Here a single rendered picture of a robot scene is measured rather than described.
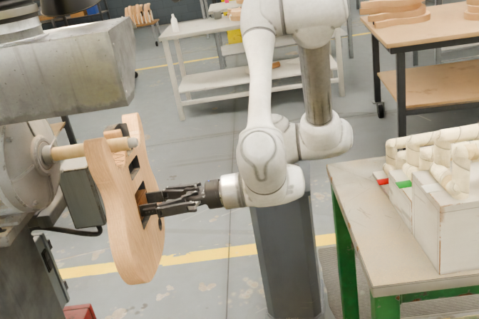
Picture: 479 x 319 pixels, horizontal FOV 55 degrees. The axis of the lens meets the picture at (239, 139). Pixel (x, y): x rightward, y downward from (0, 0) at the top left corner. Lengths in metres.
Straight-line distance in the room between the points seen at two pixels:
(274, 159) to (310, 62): 0.63
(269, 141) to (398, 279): 0.40
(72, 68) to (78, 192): 0.60
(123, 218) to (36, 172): 0.22
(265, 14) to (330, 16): 0.19
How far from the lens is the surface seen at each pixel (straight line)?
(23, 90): 0.94
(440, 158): 1.05
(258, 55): 1.33
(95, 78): 0.88
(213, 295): 2.49
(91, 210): 1.44
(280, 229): 1.94
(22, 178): 1.10
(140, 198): 1.20
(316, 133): 1.74
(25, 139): 1.12
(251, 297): 2.43
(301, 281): 2.11
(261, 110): 1.07
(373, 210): 1.28
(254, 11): 1.41
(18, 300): 1.36
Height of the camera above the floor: 1.63
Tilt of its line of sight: 23 degrees down
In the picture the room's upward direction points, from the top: 10 degrees counter-clockwise
